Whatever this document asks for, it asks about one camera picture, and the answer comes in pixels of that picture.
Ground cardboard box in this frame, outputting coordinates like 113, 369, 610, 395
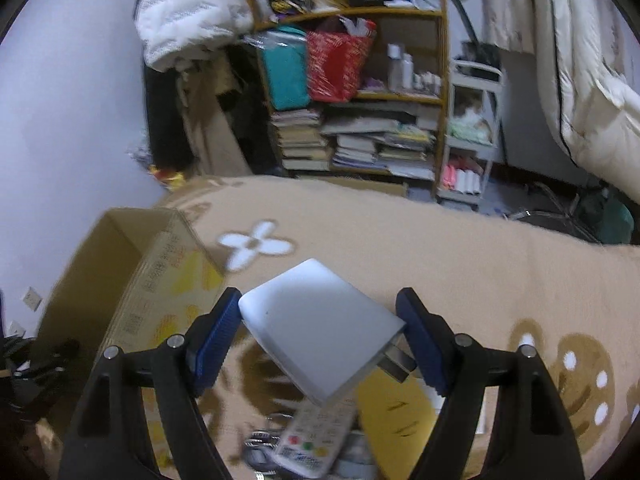
29, 206, 227, 466

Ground lower wall socket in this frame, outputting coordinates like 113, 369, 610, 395
8, 321, 26, 338

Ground beige trench coat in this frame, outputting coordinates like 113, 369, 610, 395
177, 51, 253, 177

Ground red gift bag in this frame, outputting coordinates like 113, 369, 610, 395
307, 15, 376, 103

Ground black hanging coat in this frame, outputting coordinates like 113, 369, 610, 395
143, 65, 195, 171

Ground plastic bag of toys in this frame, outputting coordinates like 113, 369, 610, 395
128, 144, 186, 192

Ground wooden shelf unit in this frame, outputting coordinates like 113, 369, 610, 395
248, 0, 449, 183

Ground teal gift bag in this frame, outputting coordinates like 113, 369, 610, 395
246, 26, 311, 112

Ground right stack of books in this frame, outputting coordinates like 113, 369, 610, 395
320, 101, 440, 181

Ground stack of books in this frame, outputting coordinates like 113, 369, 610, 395
270, 106, 333, 172
320, 101, 440, 181

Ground white TV remote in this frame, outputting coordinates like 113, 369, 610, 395
272, 396, 357, 479

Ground left stack of books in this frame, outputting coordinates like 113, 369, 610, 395
270, 106, 333, 172

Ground white power charger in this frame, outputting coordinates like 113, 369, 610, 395
239, 259, 416, 406

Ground wall socket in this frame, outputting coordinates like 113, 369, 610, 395
8, 321, 26, 338
22, 287, 42, 312

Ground white rolling cart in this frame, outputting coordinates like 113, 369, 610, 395
436, 58, 504, 211

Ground upper wall socket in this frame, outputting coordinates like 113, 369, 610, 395
22, 287, 42, 312

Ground beige patterned carpet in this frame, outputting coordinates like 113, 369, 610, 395
153, 177, 639, 474

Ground key bunch with rings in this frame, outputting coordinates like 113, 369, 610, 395
241, 430, 282, 474

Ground white puffer jacket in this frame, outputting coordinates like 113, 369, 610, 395
134, 0, 254, 73

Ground yellow green toy skateboard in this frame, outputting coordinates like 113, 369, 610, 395
356, 368, 437, 479

